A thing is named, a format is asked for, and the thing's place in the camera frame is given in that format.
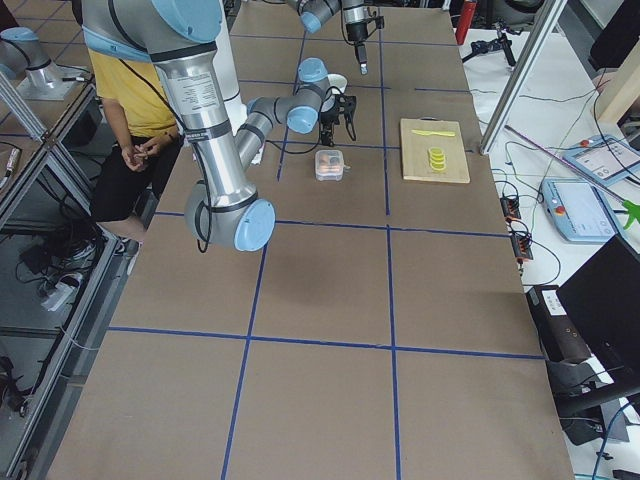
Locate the white ceramic bowl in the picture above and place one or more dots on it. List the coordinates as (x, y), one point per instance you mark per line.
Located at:
(337, 83)

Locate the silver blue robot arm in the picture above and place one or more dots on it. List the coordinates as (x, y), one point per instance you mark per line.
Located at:
(179, 39)
(314, 14)

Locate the blue teach pendant near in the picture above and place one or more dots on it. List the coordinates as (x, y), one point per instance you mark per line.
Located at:
(578, 211)

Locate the person in yellow shirt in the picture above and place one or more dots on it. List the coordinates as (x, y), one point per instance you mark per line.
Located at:
(147, 142)

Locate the aluminium frame post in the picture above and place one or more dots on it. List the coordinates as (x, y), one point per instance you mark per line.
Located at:
(543, 26)

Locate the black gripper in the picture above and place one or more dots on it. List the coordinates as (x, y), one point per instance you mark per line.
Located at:
(328, 119)
(356, 32)

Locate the blue teach pendant far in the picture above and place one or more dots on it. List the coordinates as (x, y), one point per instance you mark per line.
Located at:
(604, 159)

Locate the bamboo cutting board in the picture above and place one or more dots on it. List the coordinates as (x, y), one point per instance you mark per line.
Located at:
(418, 165)

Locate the blue teach pendant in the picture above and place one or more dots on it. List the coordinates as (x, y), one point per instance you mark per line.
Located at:
(578, 211)
(604, 159)

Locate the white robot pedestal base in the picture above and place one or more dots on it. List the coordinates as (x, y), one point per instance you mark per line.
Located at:
(232, 75)

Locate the clear plastic egg box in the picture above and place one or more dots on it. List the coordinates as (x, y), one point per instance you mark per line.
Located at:
(329, 165)

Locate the red cylinder bottle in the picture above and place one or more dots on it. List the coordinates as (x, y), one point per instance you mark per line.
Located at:
(466, 16)

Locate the yellow plastic knife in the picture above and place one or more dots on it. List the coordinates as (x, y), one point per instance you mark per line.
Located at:
(449, 134)

